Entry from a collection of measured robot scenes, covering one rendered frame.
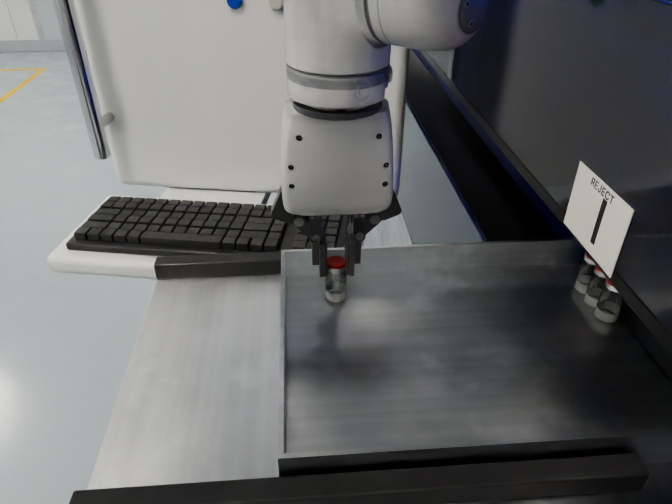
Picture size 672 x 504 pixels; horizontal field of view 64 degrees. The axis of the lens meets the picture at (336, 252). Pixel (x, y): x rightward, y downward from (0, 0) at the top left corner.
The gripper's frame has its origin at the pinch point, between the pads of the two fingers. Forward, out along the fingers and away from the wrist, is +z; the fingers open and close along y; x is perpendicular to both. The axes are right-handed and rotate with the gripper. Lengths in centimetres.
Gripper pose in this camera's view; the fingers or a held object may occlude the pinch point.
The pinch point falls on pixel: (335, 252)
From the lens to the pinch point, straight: 54.0
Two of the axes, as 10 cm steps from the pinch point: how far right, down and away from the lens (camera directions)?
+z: -0.1, 8.3, 5.5
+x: 0.8, 5.5, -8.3
